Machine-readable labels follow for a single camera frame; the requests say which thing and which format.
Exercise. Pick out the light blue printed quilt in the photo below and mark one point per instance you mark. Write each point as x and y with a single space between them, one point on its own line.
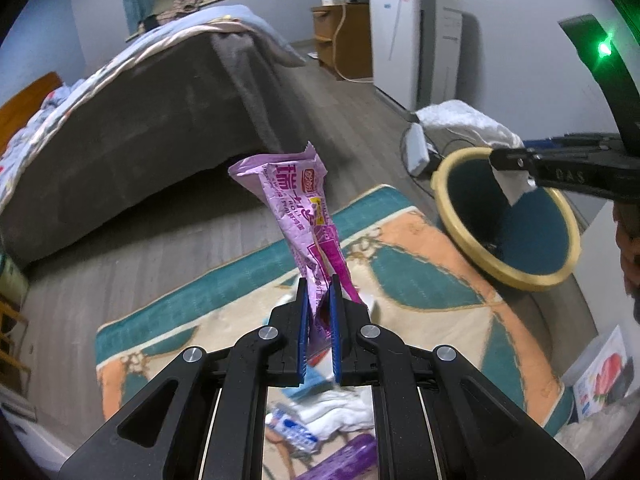
210 20

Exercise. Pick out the white tissue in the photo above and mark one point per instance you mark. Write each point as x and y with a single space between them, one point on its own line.
340 410

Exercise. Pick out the wooden nightstand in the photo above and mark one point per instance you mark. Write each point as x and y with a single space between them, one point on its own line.
10 340

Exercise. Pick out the flat white box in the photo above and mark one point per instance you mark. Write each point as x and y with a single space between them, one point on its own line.
334 0

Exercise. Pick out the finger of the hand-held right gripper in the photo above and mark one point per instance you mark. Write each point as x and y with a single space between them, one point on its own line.
510 159
570 141

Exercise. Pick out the wooden cabinet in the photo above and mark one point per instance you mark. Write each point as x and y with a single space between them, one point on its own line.
350 35

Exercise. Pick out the printed teal orange mat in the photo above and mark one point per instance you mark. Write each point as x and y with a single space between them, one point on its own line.
425 280

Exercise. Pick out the checked cloth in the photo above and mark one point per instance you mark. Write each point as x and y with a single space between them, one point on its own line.
187 4

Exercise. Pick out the blue white small wrapper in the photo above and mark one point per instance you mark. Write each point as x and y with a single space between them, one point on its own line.
292 430

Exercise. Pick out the small pale green bin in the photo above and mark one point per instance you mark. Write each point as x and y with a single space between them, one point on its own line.
11 280

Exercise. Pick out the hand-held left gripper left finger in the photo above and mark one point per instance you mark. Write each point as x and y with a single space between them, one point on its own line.
301 330

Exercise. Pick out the pink snack wrapper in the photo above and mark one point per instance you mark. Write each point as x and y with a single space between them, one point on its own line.
300 200

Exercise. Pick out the white air purifier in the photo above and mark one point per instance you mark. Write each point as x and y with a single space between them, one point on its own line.
395 45

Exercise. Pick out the wooden bed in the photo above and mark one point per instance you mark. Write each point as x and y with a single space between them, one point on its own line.
30 105

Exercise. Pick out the grey bedspread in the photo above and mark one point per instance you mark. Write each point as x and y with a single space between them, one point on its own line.
150 125

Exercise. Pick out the person's right hand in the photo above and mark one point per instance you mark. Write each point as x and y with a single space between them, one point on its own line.
630 240

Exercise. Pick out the white paper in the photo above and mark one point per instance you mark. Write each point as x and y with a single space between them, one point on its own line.
515 185

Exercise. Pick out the small black object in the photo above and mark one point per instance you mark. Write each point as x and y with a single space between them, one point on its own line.
148 23

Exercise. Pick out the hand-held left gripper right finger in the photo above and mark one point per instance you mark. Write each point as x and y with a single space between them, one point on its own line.
336 330

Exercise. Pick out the white power strip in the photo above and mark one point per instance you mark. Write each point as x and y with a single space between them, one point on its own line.
417 150

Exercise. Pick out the white towel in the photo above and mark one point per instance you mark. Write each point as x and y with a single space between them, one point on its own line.
465 117

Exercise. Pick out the yellow rimmed teal trash bin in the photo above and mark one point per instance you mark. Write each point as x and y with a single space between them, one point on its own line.
525 230

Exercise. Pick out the purple wrapper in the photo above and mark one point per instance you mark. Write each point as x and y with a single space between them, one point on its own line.
345 460

